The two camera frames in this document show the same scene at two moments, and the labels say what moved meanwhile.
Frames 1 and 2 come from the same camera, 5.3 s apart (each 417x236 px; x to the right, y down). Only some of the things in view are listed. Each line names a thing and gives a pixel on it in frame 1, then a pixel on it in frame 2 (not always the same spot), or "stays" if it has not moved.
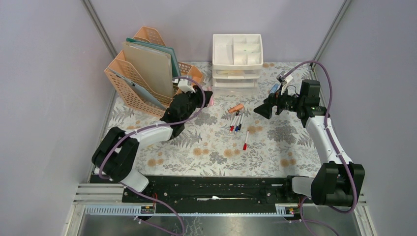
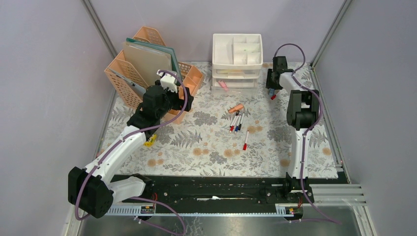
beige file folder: x=154 y=68 stays
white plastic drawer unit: x=237 y=62 stays
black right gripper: x=265 y=109 -> x=268 y=84
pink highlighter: x=209 y=88 -> x=222 y=83
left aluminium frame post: x=99 y=28 stays
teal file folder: x=165 y=49 stays
